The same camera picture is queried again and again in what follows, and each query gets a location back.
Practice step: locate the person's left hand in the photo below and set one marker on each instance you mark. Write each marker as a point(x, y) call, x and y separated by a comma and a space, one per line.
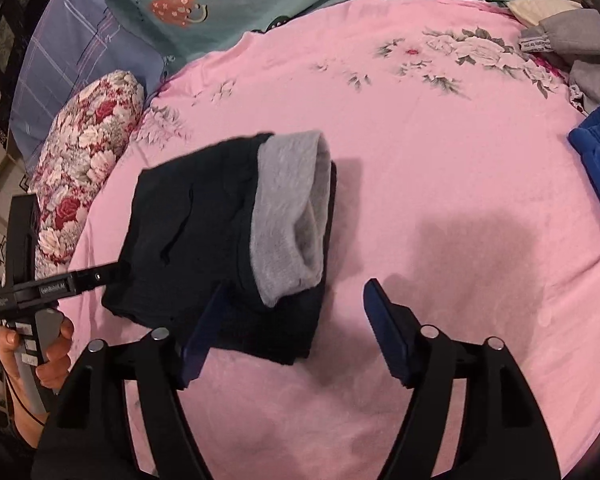
point(55, 365)

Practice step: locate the light grey garment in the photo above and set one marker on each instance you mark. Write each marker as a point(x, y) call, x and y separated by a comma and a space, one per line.
point(597, 80)

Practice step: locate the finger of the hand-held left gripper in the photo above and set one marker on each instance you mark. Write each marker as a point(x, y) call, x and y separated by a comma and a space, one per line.
point(97, 276)

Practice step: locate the navy pants with bear patch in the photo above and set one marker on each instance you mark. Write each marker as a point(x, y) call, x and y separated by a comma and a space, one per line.
point(190, 220)

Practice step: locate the red floral pillow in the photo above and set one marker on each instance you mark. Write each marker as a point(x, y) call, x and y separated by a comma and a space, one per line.
point(90, 145)

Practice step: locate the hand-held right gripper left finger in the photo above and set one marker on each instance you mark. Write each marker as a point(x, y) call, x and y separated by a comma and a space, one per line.
point(200, 340)

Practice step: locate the pink floral bed sheet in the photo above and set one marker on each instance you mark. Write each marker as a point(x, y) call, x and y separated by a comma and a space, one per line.
point(430, 160)

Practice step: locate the dark grey garment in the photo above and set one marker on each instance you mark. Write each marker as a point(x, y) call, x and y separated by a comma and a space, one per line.
point(580, 32)

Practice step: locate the cream cloth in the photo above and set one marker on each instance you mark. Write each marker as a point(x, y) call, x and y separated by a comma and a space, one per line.
point(540, 10)

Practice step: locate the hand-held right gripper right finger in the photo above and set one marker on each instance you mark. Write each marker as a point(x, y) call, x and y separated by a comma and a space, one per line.
point(380, 330)

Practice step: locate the dark ornate headboard panel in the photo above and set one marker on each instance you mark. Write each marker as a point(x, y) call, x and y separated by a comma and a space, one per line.
point(2, 60)

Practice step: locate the person's left forearm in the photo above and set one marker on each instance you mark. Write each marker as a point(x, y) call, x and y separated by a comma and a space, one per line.
point(22, 427)

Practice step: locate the blue plaid pillow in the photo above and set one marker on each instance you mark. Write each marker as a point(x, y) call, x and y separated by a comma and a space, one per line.
point(80, 45)

